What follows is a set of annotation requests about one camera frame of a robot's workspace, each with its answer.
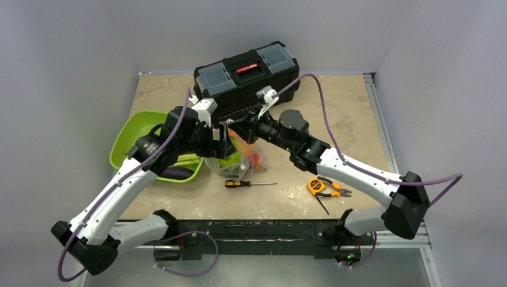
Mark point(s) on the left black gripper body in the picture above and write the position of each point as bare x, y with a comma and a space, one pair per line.
202, 142

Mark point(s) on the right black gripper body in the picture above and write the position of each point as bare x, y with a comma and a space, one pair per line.
250, 124

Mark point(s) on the orange green mango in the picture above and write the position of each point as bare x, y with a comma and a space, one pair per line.
247, 149

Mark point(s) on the clear zip top bag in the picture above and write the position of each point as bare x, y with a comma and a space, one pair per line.
247, 159

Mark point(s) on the green leafy vegetable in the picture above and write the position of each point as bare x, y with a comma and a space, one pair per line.
233, 168

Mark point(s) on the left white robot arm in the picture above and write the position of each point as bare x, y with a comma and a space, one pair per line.
92, 237

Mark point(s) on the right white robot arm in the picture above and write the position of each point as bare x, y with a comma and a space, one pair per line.
403, 202

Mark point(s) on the green celery stalks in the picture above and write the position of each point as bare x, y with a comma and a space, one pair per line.
187, 160

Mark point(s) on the black yellow screwdriver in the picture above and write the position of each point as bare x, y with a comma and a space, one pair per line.
238, 184

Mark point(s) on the purple eggplant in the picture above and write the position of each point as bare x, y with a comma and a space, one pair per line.
177, 173

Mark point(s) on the black plastic toolbox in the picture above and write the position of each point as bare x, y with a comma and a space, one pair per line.
234, 81

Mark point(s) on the green plastic tray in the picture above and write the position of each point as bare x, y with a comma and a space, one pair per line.
139, 125

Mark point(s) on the orange tape measure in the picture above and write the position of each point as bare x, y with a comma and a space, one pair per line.
315, 186

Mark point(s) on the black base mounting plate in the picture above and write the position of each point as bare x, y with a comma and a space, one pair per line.
319, 238

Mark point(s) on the orange black pliers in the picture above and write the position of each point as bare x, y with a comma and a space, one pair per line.
332, 190

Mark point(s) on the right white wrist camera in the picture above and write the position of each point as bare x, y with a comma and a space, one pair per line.
267, 96

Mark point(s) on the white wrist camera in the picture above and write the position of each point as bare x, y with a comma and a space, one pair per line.
205, 108
267, 96

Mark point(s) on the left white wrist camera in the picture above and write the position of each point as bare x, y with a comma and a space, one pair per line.
205, 108

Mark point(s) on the aluminium frame rails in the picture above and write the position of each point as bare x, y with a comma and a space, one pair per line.
353, 123

